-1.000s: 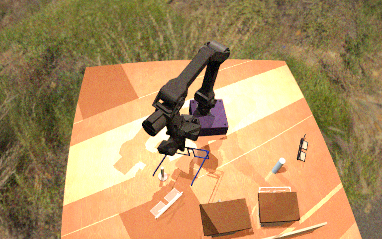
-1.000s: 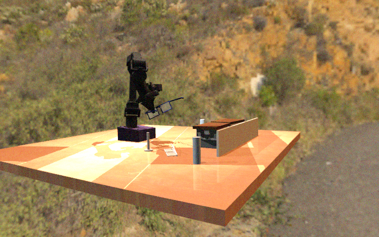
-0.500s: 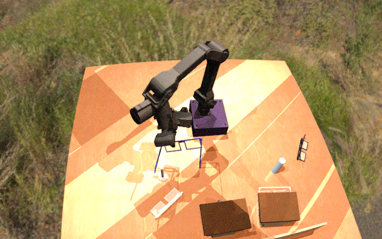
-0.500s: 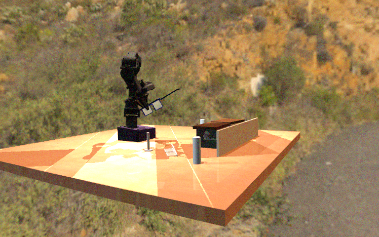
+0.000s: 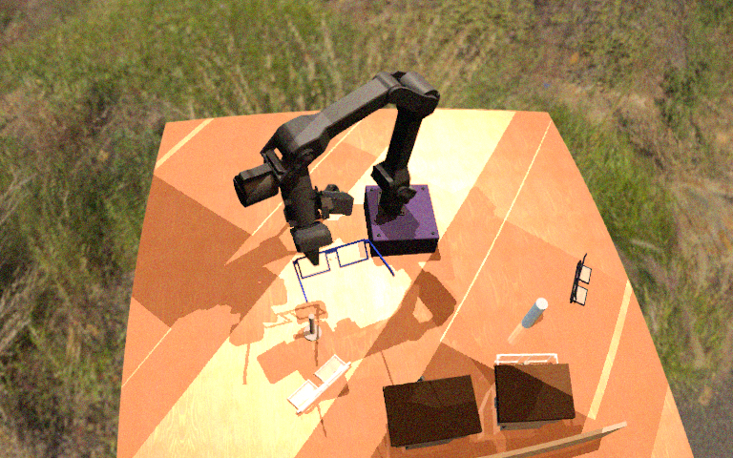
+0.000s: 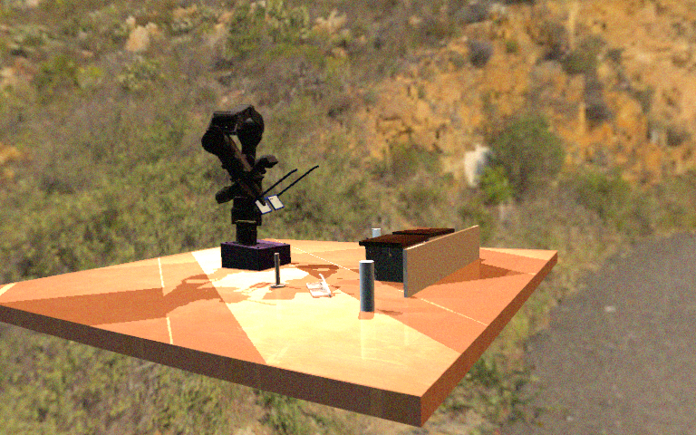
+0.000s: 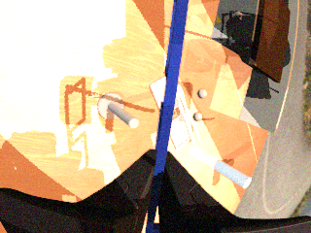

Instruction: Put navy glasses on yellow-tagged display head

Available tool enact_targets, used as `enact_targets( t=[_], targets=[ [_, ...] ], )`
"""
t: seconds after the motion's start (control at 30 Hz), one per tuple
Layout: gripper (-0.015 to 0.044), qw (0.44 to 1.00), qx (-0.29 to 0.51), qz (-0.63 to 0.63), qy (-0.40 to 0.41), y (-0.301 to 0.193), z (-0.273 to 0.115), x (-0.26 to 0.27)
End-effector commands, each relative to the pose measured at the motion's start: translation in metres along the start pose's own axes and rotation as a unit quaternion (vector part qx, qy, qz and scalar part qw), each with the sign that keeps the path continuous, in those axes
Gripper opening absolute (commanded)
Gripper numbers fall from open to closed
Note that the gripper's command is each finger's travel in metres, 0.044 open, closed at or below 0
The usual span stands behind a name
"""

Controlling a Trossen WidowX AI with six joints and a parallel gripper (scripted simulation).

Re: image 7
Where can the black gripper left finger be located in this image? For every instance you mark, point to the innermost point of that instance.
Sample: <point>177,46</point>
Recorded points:
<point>119,207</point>

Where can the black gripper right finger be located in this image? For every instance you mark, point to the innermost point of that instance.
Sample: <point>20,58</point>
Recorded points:
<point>185,207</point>

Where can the tan flat panel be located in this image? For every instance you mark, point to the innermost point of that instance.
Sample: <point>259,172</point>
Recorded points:
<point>265,98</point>

